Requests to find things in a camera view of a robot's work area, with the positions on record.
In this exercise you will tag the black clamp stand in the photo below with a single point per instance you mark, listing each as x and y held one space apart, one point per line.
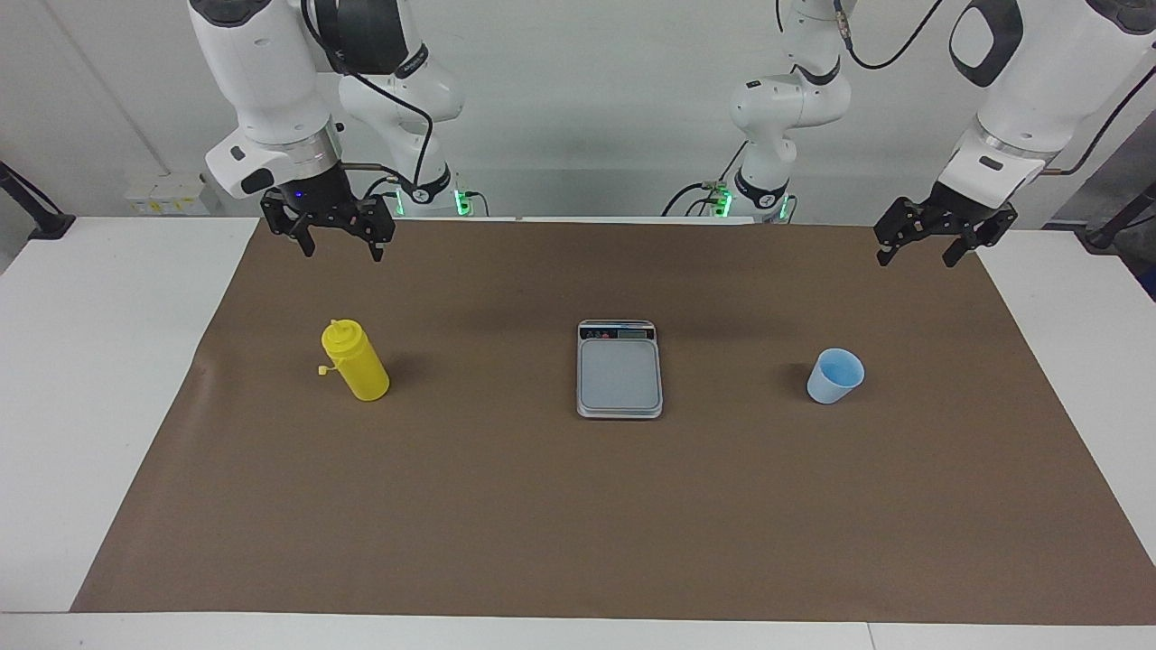
45 221
1111 230

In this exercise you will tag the white wall socket box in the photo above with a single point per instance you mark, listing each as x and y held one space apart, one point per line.
167 194

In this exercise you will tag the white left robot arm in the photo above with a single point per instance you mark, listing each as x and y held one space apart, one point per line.
1039 99

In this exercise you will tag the silver digital kitchen scale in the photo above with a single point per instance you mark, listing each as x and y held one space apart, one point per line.
619 375

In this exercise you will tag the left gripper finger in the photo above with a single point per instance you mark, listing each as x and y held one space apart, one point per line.
959 251
885 251

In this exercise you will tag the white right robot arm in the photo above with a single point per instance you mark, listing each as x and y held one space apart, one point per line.
271 81

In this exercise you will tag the light blue plastic cup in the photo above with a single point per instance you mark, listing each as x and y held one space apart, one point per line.
833 384

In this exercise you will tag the yellow squeeze bottle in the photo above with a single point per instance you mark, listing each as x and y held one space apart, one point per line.
361 370

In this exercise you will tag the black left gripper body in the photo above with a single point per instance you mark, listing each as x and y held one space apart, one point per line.
944 217

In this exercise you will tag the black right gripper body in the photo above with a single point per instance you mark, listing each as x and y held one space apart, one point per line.
316 203

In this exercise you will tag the brown paper mat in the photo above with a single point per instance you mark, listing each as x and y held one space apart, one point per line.
578 524

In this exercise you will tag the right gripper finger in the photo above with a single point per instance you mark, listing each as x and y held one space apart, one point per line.
379 246
305 239

